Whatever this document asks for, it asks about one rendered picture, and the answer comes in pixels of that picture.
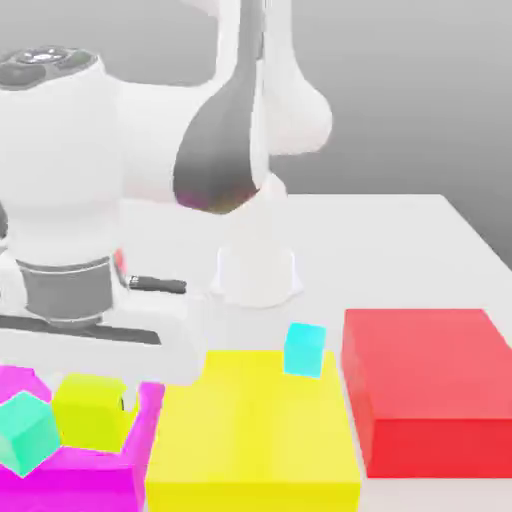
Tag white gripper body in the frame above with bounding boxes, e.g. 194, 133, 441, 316
0, 294, 208, 388

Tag small lime cube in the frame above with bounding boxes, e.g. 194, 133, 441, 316
51, 373, 140, 454

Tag small teal cube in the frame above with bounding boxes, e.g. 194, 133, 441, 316
0, 390, 63, 480

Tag small cyan cube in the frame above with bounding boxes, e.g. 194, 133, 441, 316
282, 321, 328, 380

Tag large magenta box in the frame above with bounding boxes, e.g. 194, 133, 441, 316
0, 363, 167, 512

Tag large yellow box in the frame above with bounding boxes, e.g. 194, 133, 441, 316
144, 349, 364, 512

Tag large red box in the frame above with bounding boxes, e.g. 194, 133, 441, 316
340, 307, 512, 480

